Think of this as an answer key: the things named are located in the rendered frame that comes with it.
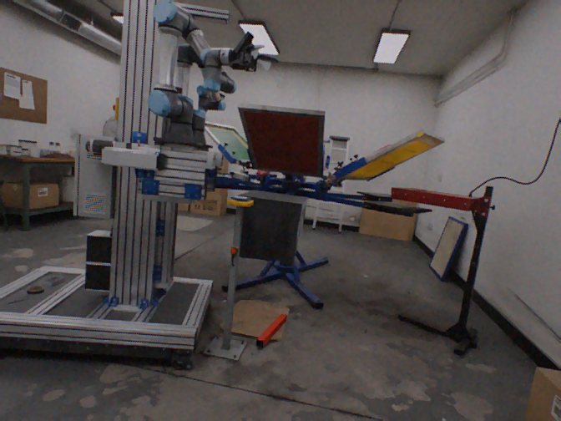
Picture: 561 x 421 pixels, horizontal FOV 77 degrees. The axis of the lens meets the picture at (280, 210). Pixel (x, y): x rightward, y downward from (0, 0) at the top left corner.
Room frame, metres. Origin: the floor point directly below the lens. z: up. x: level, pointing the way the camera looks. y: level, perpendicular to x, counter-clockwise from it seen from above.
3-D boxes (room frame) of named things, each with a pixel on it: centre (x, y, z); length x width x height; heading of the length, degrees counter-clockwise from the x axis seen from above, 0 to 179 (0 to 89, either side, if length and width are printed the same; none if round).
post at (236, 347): (2.09, 0.24, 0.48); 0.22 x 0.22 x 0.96; 82
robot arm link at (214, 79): (1.76, 0.39, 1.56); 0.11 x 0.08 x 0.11; 159
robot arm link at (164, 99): (1.84, 0.64, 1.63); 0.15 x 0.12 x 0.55; 159
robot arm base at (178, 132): (1.96, 0.59, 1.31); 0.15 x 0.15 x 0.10
